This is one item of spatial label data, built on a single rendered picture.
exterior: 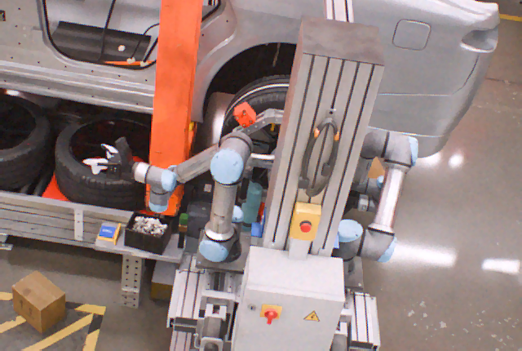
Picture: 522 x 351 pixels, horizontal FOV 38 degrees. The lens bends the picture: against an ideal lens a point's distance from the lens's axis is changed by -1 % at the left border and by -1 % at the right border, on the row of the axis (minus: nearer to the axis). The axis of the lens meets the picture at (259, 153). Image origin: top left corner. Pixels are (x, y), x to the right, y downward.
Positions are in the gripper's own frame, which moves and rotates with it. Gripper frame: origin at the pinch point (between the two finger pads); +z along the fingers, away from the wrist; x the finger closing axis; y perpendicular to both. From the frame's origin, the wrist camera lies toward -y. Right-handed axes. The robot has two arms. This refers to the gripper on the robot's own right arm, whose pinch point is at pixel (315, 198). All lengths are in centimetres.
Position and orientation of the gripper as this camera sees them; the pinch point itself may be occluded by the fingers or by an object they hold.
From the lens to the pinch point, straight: 358.7
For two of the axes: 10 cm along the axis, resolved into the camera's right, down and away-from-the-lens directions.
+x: -0.7, 5.9, -8.0
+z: -9.9, -1.6, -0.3
